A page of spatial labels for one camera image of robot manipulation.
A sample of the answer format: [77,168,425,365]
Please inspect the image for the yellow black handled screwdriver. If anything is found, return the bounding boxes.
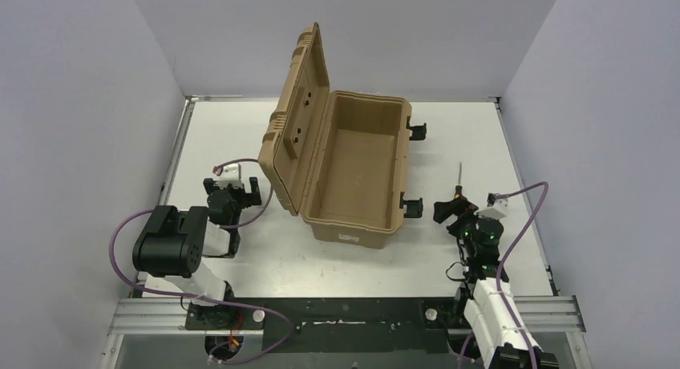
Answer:
[454,161,466,200]

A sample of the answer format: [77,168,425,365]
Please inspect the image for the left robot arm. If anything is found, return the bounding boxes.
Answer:
[132,176,262,330]

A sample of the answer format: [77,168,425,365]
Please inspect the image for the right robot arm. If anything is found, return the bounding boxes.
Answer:
[433,193,560,368]

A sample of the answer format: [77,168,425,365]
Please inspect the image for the tan plastic tool box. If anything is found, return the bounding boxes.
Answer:
[257,23,427,249]

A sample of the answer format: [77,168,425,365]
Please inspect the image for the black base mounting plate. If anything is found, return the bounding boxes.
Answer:
[184,297,472,354]

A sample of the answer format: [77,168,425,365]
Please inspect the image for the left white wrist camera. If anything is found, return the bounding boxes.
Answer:
[212,164,243,189]

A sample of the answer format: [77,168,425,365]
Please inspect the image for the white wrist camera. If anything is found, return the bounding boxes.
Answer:
[212,164,243,189]
[475,193,508,220]

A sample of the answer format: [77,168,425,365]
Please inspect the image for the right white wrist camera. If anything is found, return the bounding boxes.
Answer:
[475,193,508,220]

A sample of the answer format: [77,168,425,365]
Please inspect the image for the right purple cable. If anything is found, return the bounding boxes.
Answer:
[456,181,550,369]

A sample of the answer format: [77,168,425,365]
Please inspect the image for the purple cable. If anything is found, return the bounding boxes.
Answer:
[108,158,295,366]
[456,181,550,369]

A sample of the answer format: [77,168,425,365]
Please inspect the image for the aluminium front rail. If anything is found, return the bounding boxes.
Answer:
[108,296,586,336]

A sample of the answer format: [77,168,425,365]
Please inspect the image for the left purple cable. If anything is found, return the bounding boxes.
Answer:
[108,158,295,366]

